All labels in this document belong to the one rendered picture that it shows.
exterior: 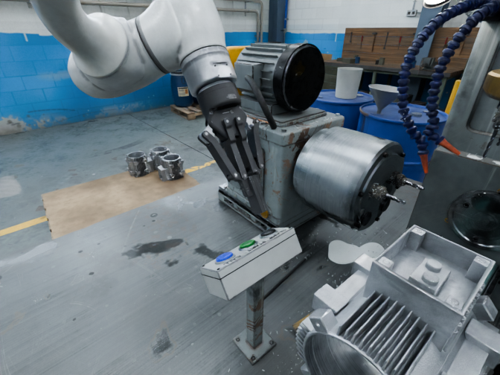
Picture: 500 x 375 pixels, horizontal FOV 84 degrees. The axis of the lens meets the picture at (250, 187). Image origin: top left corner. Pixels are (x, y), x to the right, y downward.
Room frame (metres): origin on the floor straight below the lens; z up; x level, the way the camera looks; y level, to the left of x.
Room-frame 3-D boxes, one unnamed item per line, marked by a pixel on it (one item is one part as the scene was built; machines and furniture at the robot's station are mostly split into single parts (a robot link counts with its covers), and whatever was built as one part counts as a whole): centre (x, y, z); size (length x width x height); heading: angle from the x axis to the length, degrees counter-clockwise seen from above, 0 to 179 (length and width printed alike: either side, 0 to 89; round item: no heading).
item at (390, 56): (5.10, -2.25, 0.71); 2.21 x 0.95 x 1.43; 41
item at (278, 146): (0.91, -0.09, 0.99); 0.35 x 0.31 x 0.37; 40
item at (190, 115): (5.51, 0.85, 0.37); 1.20 x 0.80 x 0.74; 126
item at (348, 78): (2.60, -0.86, 0.99); 0.24 x 0.22 x 0.24; 41
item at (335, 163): (0.73, -0.24, 1.04); 0.37 x 0.25 x 0.25; 40
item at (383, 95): (2.01, -0.95, 0.93); 0.25 x 0.24 x 0.25; 131
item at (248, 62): (0.92, -0.04, 1.16); 0.33 x 0.26 x 0.42; 40
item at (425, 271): (0.26, -0.23, 1.11); 0.12 x 0.11 x 0.07; 130
